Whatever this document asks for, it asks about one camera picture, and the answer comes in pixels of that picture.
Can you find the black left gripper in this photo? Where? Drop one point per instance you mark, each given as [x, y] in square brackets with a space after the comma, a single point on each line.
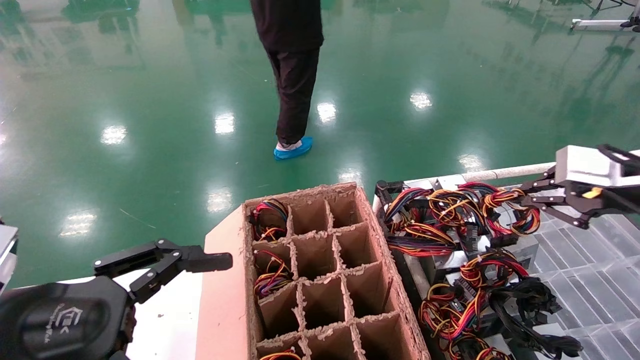
[60, 320]

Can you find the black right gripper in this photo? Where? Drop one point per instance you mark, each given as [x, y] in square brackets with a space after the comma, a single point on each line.
[615, 200]

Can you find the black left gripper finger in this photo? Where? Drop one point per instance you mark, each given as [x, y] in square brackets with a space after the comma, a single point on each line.
[200, 262]

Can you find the brown cardboard divider box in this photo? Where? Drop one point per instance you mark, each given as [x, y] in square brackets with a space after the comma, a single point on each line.
[220, 300]

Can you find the clear plastic compartment tray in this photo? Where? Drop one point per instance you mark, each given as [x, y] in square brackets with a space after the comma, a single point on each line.
[590, 280]

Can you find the white stand base bar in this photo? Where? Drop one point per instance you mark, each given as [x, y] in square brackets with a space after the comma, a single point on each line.
[600, 23]

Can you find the person in black clothes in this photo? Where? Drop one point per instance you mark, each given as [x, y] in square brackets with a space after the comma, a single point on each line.
[295, 50]

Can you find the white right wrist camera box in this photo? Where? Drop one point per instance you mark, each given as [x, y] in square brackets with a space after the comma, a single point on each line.
[585, 165]

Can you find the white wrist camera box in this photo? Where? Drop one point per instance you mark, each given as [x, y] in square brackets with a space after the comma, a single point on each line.
[585, 165]
[6, 250]

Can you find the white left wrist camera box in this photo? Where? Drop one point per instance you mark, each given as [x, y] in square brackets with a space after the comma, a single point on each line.
[6, 250]

